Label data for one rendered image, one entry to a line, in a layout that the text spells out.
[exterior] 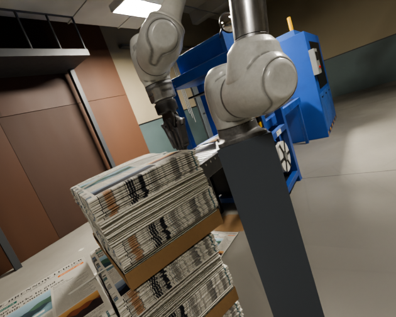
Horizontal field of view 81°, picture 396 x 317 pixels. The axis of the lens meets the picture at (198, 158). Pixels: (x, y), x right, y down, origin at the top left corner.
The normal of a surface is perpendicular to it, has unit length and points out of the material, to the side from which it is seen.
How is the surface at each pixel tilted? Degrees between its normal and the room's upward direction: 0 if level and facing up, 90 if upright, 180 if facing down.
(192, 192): 90
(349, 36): 90
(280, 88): 95
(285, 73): 97
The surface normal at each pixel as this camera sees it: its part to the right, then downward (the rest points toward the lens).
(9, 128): 0.77, -0.15
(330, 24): -0.54, 0.36
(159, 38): 0.26, 0.22
